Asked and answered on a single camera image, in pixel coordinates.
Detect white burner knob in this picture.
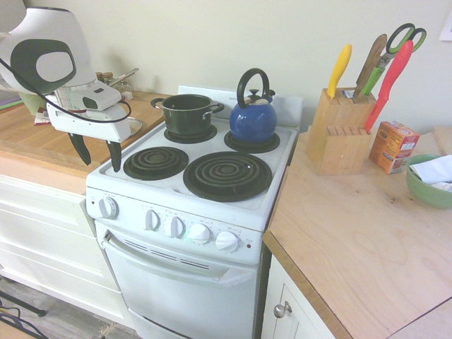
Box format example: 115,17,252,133
164,215,186,239
189,224,213,245
144,208,162,232
215,231,240,254

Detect small bare coil burner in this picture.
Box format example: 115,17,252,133
123,146,191,182

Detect green ribbed utensil holder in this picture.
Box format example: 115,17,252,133
17,92,49,116

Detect small coil burner under pot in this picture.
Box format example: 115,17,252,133
163,124,218,145

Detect white oven door handle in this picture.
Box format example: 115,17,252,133
100,231,257,289

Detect green grey handled scissors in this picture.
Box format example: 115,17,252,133
362,23,427,97

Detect white cabinet with knob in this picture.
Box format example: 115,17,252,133
261,254,342,339

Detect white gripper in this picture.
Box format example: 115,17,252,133
45,100,131,174

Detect red knife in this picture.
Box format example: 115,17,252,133
364,40,414,136

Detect wooden handled knife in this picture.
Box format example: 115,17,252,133
354,33,388,98

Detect purple green flat mats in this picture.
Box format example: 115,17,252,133
0,98,24,111

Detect white oven dial knob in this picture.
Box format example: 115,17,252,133
97,196,120,220

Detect yellow handled knife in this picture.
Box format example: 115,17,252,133
326,44,353,99

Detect white wall paper sheet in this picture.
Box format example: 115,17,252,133
439,0,452,42

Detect silver round cabinet knob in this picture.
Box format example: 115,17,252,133
273,300,293,319

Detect small coil burner under kettle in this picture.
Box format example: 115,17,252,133
224,129,281,154

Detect blue kettle with black handle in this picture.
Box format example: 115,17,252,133
229,68,278,144

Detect wooden knife block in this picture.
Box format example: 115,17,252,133
306,87,377,177

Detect white paper in bowl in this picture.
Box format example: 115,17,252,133
409,154,452,194

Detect orange baking soda box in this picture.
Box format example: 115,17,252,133
369,121,421,175

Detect black two-handled cooking pot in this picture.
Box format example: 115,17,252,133
150,93,225,137

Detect green ceramic bowl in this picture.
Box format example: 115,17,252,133
405,154,452,210

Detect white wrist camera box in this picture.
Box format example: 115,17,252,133
81,84,121,112

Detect thick wooden butcher block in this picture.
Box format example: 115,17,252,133
0,90,174,167

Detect black tripod legs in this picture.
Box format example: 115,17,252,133
0,288,47,339

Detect light wooden cutting board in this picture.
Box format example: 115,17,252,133
433,125,452,157

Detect white electric stove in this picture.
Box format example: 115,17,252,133
85,84,304,339

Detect large bare coil burner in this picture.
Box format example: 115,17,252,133
182,150,273,203

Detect white drawer cabinet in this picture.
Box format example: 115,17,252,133
0,174,136,330

